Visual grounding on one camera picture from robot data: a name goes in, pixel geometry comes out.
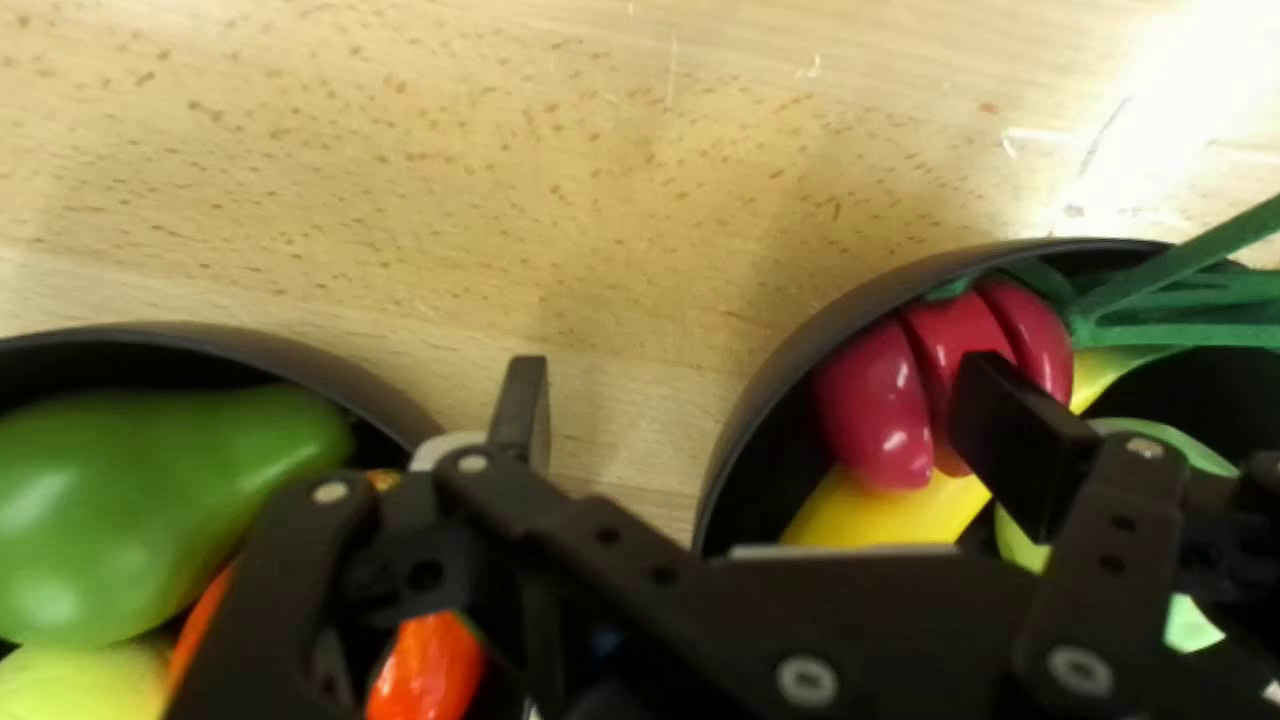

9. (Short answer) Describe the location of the yellow banana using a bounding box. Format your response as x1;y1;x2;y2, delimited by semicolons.
775;346;1135;552

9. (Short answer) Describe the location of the green pear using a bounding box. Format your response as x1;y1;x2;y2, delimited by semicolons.
0;383;352;644

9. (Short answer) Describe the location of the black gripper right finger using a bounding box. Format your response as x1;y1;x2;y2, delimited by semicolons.
950;350;1278;720

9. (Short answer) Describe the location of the black bowl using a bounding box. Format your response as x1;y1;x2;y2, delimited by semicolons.
691;240;1280;556
0;323;440;464

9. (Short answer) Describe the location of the large yellow ball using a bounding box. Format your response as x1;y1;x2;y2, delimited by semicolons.
0;644;164;720

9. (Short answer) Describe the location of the far black bowl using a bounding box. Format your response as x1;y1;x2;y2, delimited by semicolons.
0;323;440;464

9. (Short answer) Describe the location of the red radish with greens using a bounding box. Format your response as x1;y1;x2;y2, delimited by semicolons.
814;201;1280;486

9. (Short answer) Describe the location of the near black bowl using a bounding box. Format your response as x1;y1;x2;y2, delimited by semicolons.
691;240;1280;556

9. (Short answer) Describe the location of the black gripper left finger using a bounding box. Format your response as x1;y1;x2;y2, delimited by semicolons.
164;354;565;720

